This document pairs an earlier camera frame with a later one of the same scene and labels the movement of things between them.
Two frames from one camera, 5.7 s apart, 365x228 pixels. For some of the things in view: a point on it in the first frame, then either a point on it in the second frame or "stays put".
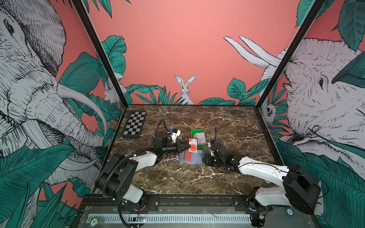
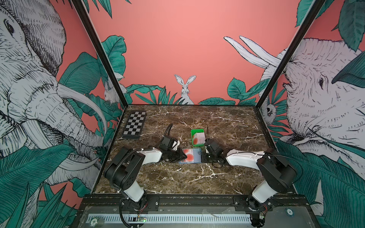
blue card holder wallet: x=191 y=157 stays put
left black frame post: x=100 y=47 stays put
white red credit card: x=193 y=143 to x=189 y=154
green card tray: x=194 y=131 stays put
